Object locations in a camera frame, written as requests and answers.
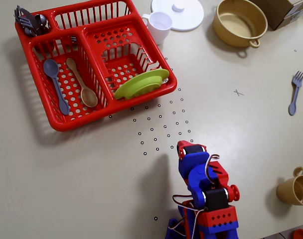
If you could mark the grey plastic spoon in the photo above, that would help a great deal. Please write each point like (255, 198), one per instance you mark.
(40, 20)

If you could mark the blue-grey plastic spoon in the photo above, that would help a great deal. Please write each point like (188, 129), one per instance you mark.
(54, 79)

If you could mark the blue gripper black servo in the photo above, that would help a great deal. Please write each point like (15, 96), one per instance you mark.
(193, 150)

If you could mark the white plastic cup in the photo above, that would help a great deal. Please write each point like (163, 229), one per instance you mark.
(159, 28)

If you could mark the tan plastic pot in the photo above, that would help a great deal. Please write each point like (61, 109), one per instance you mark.
(238, 25)

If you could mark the orange round object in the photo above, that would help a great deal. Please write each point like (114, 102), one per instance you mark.
(301, 234)

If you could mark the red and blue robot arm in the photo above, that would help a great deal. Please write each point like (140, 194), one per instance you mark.
(217, 216)

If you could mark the brown cardboard box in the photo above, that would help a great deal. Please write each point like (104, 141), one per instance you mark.
(278, 12)

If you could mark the lime green plastic plate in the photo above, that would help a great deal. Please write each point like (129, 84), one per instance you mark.
(141, 83)

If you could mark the tan plastic spoon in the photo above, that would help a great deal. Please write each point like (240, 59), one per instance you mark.
(85, 93)

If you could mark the red plastic dish rack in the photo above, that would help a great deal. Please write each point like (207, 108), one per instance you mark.
(96, 74)

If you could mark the white round lid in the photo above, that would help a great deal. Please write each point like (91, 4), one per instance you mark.
(191, 15)

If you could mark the tan plastic mug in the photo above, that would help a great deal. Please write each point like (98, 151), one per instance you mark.
(297, 190)

